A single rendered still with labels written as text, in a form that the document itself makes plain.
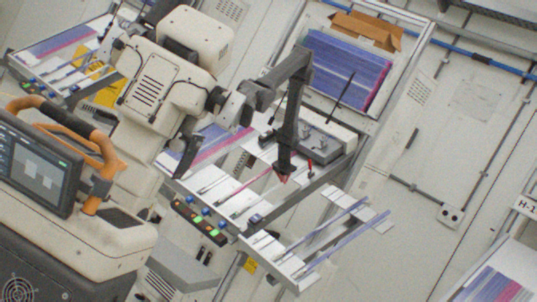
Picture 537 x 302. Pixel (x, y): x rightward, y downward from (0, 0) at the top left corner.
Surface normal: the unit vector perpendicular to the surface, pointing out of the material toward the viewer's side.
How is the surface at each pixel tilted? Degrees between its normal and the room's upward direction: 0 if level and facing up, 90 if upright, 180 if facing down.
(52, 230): 90
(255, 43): 90
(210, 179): 43
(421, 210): 90
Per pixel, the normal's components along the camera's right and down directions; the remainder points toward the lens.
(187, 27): 0.15, -0.62
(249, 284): -0.54, -0.22
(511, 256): -0.05, -0.78
